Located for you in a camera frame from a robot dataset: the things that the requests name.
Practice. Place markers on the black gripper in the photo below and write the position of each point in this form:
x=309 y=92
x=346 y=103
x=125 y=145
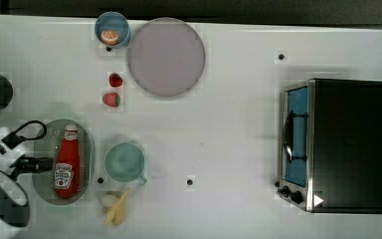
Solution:
x=31 y=165

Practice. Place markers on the red plush ketchup bottle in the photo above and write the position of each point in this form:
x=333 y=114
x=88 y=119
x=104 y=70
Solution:
x=67 y=171

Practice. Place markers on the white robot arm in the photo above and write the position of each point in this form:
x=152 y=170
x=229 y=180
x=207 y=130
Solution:
x=14 y=201

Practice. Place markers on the green oval strainer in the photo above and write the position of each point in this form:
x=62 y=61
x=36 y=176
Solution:
x=49 y=146

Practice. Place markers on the peeled banana toy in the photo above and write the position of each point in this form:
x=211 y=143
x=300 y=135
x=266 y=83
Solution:
x=113 y=206

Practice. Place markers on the green mug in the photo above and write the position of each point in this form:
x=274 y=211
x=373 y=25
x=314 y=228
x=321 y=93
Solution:
x=125 y=162

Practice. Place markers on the pink strawberry toy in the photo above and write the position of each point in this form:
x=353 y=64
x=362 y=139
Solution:
x=111 y=99

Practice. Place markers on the dark red strawberry toy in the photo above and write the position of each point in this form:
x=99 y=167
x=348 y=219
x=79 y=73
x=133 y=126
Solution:
x=115 y=80

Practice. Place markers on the orange slice toy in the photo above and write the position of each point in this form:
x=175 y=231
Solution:
x=109 y=37

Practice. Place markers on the blue cup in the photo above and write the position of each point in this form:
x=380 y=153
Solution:
x=114 y=21

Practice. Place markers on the grey round plate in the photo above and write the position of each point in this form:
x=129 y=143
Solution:
x=166 y=57

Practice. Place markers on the silver toaster oven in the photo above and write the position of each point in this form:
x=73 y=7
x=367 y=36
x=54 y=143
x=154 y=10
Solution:
x=331 y=146

